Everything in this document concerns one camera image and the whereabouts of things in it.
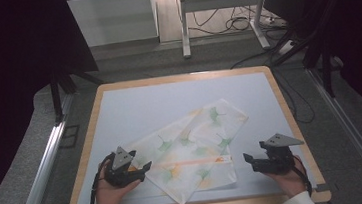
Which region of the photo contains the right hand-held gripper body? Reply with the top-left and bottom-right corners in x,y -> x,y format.
251,130 -> 308,178

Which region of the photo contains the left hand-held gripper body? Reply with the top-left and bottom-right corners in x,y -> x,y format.
101,144 -> 147,191

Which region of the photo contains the white leaf-print zipper bag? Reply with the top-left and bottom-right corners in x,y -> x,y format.
120,96 -> 258,204

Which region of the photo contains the person's left hand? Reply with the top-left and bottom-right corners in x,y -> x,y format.
91,167 -> 145,204

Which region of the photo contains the person's right hand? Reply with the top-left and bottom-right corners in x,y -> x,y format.
262,154 -> 310,201

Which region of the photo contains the white table mat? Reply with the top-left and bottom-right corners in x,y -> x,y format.
62,67 -> 319,204

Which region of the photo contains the black metal stand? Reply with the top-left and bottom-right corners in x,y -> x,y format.
300,40 -> 347,102
48,67 -> 108,126

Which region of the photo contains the white power strip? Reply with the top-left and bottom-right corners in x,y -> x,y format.
276,38 -> 298,56

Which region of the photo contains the black curtain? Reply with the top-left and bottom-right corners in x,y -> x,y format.
264,0 -> 362,141
0,0 -> 112,204

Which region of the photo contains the black gripper strap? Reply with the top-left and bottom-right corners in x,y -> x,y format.
85,153 -> 120,204
291,154 -> 314,199

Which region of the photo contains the black floor cable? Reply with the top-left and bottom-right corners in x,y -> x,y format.
272,65 -> 317,128

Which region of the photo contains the aluminium rail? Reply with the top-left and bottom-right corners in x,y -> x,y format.
0,91 -> 86,204
305,63 -> 362,204

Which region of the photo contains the tangle of black cables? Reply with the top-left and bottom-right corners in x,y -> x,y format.
188,0 -> 288,39

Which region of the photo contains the white metal desk frame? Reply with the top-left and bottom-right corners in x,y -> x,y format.
177,0 -> 272,60

